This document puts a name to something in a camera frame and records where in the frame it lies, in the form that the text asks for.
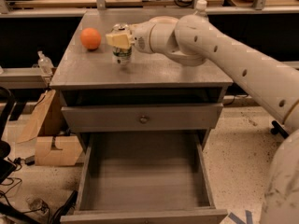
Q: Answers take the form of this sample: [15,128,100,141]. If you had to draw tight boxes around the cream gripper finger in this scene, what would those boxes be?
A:
[106,29,134,49]

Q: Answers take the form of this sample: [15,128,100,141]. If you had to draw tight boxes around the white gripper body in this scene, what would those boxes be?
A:
[131,21,153,54]

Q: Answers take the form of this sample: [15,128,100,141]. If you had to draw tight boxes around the green 7up soda can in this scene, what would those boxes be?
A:
[112,23,132,65]

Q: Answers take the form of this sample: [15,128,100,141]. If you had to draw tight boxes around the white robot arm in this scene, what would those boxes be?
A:
[106,13,299,224]

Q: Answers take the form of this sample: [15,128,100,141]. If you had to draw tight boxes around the grey wooden drawer cabinet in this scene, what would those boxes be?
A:
[50,8,234,224]

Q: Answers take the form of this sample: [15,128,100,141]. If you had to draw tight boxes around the closed grey top drawer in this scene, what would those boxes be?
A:
[62,104,222,133]

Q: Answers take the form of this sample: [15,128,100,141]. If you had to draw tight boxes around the open grey middle drawer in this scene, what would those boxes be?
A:
[61,131,228,224]

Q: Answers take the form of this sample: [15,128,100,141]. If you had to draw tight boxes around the white paper bowl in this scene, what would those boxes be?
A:
[149,16,178,24]

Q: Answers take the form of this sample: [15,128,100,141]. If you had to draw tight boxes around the orange fruit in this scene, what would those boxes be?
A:
[80,28,101,50]

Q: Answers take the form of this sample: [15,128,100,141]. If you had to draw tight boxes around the clear plastic water bottle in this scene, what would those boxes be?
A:
[193,0,207,17]

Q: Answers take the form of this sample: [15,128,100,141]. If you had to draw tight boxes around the clear bottle on left ledge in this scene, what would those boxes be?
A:
[37,51,54,76]

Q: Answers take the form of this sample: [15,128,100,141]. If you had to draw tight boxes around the brown cardboard box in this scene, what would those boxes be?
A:
[17,90,82,166]

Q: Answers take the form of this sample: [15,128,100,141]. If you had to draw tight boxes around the black stand leg with wheel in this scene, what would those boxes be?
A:
[270,120,289,139]

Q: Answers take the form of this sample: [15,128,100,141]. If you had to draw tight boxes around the black chair on left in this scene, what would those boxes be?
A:
[0,86,18,185]

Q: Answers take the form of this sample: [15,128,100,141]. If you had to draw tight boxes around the black cables on floor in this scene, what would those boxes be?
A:
[0,156,78,224]

